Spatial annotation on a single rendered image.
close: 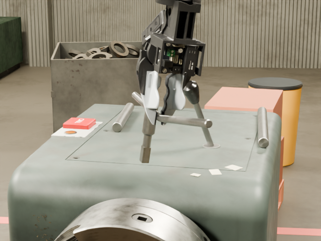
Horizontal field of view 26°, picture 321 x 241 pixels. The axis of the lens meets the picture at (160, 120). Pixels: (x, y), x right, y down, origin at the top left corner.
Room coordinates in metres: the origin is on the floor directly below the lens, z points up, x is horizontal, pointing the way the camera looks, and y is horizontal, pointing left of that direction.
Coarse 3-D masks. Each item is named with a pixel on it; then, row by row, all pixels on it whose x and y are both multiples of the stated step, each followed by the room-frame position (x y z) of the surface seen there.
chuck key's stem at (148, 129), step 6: (144, 114) 1.16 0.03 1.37; (144, 120) 1.15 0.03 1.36; (156, 120) 1.16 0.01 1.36; (144, 126) 1.15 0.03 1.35; (150, 126) 1.15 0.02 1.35; (144, 132) 1.15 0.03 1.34; (150, 132) 1.15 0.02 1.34; (144, 138) 1.15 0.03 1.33; (150, 138) 1.15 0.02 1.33; (144, 144) 1.15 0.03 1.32; (144, 150) 1.15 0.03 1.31; (150, 150) 1.15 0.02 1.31; (144, 156) 1.15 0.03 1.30; (144, 162) 1.15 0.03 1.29
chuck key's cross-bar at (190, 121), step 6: (132, 96) 1.24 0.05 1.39; (138, 96) 1.22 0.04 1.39; (138, 102) 1.21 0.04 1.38; (162, 120) 1.09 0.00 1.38; (168, 120) 1.06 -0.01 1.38; (174, 120) 1.04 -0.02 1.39; (180, 120) 1.02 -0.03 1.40; (186, 120) 1.00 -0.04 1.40; (192, 120) 0.98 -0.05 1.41; (198, 120) 0.96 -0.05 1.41; (204, 120) 0.94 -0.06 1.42; (210, 120) 0.94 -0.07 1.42; (198, 126) 0.96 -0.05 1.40; (204, 126) 0.94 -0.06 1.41; (210, 126) 0.94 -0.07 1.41
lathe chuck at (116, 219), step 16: (112, 208) 1.07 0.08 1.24; (128, 208) 1.06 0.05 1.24; (144, 208) 1.07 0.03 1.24; (80, 224) 1.03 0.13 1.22; (96, 224) 1.01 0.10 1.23; (112, 224) 1.00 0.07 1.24; (128, 224) 1.00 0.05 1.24; (144, 224) 1.01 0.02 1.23; (160, 224) 1.02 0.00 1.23; (176, 224) 1.05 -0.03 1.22; (80, 240) 1.00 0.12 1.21; (96, 240) 1.00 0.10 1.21; (112, 240) 0.99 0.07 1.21; (128, 240) 0.99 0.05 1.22; (144, 240) 0.98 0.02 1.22; (160, 240) 0.98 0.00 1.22; (176, 240) 1.00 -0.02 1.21; (192, 240) 1.03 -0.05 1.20
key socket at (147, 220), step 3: (132, 216) 1.03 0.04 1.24; (135, 216) 1.03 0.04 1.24; (138, 216) 1.04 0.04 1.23; (141, 216) 1.04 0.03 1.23; (144, 216) 1.04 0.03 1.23; (147, 216) 1.04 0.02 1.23; (135, 219) 1.02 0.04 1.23; (138, 219) 1.04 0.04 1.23; (141, 219) 1.04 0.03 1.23; (144, 219) 1.04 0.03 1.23; (147, 219) 1.03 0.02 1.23; (150, 219) 1.03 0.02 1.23; (144, 222) 1.02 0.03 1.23; (147, 222) 1.02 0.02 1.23; (150, 222) 1.02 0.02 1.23
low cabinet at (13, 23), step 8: (0, 24) 8.74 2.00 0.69; (8, 24) 9.04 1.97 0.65; (16, 24) 9.39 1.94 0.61; (0, 32) 8.72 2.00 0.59; (8, 32) 9.03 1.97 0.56; (16, 32) 9.37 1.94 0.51; (0, 40) 8.71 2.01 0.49; (8, 40) 9.01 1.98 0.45; (16, 40) 9.35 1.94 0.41; (0, 48) 8.69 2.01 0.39; (8, 48) 8.99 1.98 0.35; (16, 48) 9.34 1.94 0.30; (0, 56) 8.67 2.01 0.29; (8, 56) 8.97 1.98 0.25; (16, 56) 9.32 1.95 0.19; (0, 64) 8.66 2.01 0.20; (8, 64) 8.96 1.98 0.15; (16, 64) 9.31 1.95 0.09; (0, 72) 8.64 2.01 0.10; (8, 72) 9.05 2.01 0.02
